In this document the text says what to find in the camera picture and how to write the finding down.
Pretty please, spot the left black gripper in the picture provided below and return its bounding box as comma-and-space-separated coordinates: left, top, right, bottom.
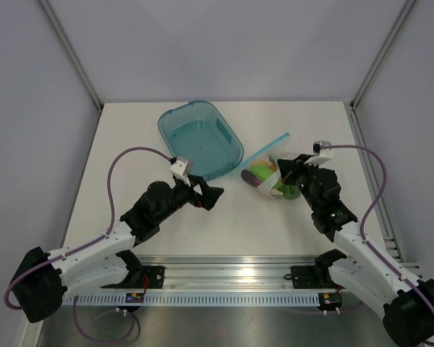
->
156, 175, 223, 223

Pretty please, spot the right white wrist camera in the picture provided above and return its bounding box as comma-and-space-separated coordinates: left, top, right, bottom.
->
305, 141, 333, 166

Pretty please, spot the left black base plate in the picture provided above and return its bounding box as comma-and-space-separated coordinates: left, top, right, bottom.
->
137, 265, 166, 289

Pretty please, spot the white slotted cable duct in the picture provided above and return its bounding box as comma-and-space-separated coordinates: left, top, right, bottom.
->
77, 291, 320, 307

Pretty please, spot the aluminium mounting rail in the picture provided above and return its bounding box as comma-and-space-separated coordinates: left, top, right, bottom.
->
129, 255, 420, 293

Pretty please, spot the left aluminium frame post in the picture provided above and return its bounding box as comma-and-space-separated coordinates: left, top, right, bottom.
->
37, 0, 103, 114

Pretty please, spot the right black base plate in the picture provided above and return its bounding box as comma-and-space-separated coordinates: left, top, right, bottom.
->
290, 265, 336, 289

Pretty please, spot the aluminium frame post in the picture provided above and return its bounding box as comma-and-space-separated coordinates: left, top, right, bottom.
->
37, 0, 103, 114
350, 0, 419, 111

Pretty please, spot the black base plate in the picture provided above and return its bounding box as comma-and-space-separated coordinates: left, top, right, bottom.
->
290, 265, 336, 289
137, 265, 166, 289

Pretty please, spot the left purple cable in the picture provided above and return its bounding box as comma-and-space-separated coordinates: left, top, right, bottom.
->
4, 146, 176, 310

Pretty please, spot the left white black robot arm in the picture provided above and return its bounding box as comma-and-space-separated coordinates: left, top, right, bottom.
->
8, 176, 224, 323

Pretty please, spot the clear zip top bag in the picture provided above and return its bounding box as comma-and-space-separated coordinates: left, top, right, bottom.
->
233, 132, 300, 200

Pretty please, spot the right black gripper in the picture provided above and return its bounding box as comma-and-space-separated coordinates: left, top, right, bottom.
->
278, 155, 320, 212

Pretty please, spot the teal transparent plastic bin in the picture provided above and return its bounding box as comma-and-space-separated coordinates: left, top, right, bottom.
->
158, 100, 244, 181

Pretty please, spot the right aluminium frame post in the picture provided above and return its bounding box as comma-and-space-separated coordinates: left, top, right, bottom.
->
350, 0, 419, 111

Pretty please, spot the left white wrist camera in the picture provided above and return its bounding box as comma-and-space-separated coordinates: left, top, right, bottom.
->
169, 156, 192, 181

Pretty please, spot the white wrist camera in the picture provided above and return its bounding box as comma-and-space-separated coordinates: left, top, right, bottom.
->
169, 156, 192, 181
305, 141, 333, 166

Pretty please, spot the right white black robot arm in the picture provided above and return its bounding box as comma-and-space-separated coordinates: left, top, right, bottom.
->
277, 155, 434, 346

